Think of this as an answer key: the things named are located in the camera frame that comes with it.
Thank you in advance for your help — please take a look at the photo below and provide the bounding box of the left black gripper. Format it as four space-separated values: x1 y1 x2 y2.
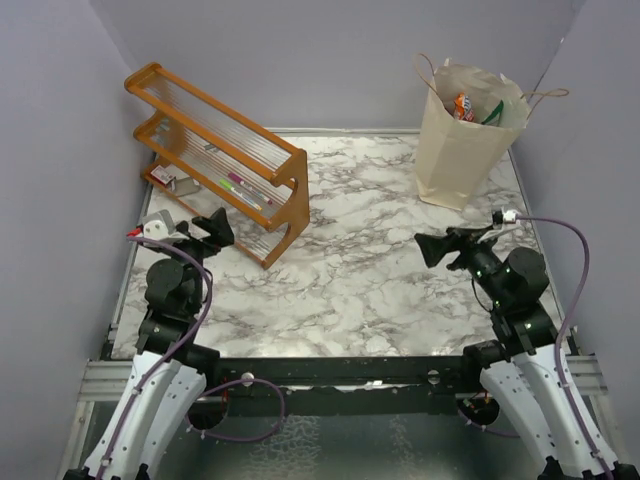
161 207 234 310

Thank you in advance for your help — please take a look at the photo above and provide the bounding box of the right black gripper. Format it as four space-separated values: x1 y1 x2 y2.
417 223 511 307

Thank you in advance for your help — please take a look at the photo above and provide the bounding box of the beige paper bag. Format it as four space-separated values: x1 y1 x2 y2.
414 53 569 211

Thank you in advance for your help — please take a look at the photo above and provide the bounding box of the orange red snack bag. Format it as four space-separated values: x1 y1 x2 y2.
452 93 475 122

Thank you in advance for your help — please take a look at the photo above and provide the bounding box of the green chips bag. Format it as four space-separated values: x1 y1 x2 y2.
481 100 504 126

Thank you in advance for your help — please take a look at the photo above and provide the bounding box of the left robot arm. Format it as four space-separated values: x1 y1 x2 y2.
64 208 235 479

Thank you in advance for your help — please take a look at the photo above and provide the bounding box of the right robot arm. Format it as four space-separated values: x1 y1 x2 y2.
414 227 639 479

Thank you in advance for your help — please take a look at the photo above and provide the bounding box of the green marker pen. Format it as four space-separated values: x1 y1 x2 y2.
219 179 262 211

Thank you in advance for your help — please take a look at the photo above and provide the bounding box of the pink marker pen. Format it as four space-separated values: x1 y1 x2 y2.
228 172 273 205

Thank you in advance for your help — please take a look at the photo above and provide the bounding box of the red white small box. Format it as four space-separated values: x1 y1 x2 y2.
150 165 175 186

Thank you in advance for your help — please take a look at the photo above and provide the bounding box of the orange wooden shelf rack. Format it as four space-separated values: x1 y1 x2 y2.
124 62 310 269

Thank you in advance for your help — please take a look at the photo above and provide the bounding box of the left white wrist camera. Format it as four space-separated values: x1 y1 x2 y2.
140 209 177 241

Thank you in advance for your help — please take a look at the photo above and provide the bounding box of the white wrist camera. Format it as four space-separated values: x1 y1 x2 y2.
479 208 520 243
140 209 177 241

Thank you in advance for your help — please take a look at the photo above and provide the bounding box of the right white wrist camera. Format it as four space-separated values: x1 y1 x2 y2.
479 208 520 243

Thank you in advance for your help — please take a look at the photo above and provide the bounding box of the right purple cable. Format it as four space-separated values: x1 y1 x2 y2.
457 215 616 476

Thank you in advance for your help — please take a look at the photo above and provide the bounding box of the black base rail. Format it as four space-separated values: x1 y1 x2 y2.
99 339 581 419

